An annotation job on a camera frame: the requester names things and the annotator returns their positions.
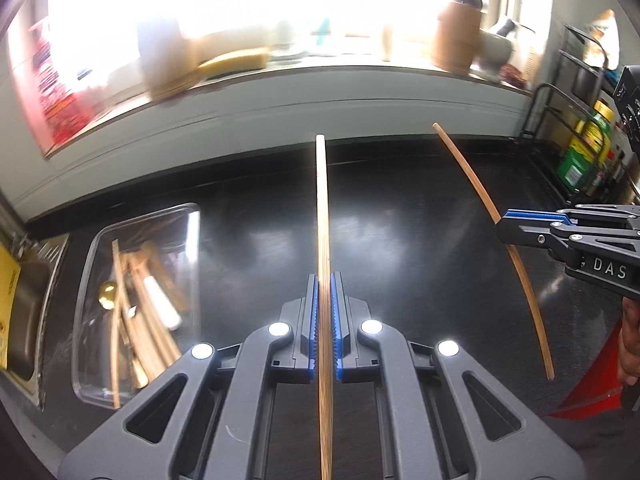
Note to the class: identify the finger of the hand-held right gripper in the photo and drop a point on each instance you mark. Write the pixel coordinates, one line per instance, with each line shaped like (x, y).
(535, 217)
(520, 235)

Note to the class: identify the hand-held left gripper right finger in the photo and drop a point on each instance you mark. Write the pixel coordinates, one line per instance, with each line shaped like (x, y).
(338, 330)

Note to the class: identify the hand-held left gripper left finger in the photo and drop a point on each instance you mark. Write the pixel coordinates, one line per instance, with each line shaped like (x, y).
(312, 330)

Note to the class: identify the wooden chopstick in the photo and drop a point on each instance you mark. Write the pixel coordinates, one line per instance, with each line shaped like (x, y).
(323, 210)
(475, 175)
(116, 360)
(150, 345)

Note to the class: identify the pair of chopsticks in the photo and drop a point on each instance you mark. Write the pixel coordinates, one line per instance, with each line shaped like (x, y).
(165, 340)

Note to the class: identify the clear plastic container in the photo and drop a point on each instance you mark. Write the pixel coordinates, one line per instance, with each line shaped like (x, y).
(185, 240)

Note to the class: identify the wooden chopsticks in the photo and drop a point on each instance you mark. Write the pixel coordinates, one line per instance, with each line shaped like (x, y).
(135, 355)

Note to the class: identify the person's right hand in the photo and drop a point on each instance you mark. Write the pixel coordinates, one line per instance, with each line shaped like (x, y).
(630, 345)

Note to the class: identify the green bottle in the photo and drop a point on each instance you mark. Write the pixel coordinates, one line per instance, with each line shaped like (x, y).
(582, 157)

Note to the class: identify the black metal rack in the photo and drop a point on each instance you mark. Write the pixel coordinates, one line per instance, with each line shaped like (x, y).
(542, 110)

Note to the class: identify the red plastic object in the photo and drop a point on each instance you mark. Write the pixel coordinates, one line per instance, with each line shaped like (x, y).
(590, 380)

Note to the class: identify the yellow-capped jar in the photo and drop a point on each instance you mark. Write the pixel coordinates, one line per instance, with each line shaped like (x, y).
(604, 110)

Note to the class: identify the steel pot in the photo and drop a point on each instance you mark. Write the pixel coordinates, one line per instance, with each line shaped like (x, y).
(586, 85)

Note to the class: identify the dried red chillies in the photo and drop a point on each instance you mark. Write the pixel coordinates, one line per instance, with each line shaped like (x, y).
(514, 75)

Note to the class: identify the white mortar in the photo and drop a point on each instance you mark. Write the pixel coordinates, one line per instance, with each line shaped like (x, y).
(495, 52)

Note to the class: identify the white orange bag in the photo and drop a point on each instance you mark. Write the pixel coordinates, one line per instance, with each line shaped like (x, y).
(604, 37)

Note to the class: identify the wooden canister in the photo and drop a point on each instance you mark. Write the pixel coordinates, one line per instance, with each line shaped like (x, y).
(457, 37)

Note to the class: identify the small beige bottle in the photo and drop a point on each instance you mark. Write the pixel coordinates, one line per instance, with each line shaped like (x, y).
(388, 42)

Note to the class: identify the yellow sponge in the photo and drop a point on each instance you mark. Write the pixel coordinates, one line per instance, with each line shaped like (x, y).
(235, 62)

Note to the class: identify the teal bottle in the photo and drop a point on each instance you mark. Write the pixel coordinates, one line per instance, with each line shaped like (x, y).
(323, 30)

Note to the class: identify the steel sink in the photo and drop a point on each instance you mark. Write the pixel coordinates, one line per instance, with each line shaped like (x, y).
(30, 320)

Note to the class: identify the yellow printed card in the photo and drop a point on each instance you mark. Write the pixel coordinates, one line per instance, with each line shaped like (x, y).
(9, 305)

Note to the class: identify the white cylindrical container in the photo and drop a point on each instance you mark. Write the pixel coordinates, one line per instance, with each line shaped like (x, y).
(160, 57)

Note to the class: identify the red printed packet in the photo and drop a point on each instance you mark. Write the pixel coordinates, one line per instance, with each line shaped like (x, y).
(55, 90)

